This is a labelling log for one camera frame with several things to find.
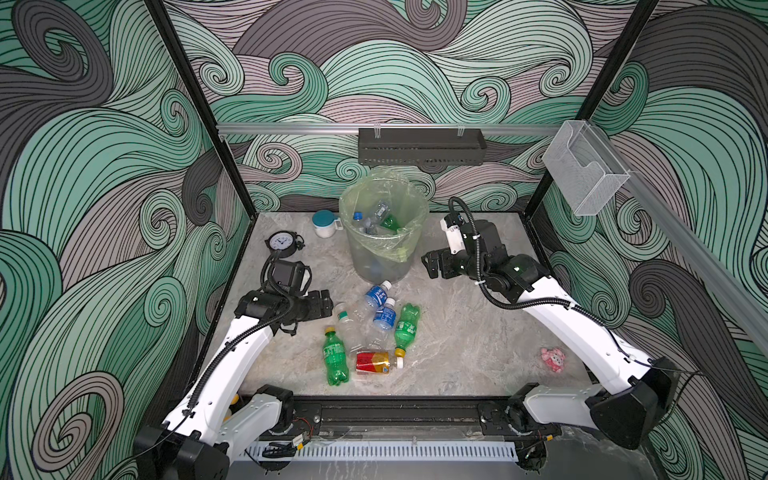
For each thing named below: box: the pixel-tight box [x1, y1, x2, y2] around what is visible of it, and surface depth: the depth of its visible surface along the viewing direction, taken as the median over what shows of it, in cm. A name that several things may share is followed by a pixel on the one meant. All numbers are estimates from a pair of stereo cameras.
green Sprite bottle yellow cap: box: [324, 326, 349, 386], surface depth 80 cm
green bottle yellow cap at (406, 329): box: [394, 303, 421, 358], surface depth 86 cm
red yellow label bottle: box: [355, 351, 397, 374], surface depth 79 cm
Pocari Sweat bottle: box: [373, 297, 397, 350], surface depth 88 cm
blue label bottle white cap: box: [364, 280, 392, 309], surface depth 92 cm
